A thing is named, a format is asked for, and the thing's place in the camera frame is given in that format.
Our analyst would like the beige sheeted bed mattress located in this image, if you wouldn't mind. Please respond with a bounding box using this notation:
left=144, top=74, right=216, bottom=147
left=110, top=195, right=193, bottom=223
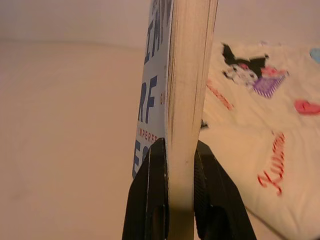
left=0, top=38, right=320, bottom=240

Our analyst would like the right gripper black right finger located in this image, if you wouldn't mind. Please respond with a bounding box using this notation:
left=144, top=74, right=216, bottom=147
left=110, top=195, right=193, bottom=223
left=193, top=139, right=258, bottom=240

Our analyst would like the cream cartoon print blanket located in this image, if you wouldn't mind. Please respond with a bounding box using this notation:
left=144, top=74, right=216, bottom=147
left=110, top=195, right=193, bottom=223
left=199, top=41, right=320, bottom=240

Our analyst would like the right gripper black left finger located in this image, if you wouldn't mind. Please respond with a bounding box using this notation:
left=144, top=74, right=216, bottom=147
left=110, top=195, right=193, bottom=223
left=121, top=137, right=171, bottom=240

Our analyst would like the white book with blue letters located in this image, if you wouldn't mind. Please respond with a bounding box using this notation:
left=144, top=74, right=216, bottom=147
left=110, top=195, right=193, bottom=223
left=131, top=0, right=220, bottom=240

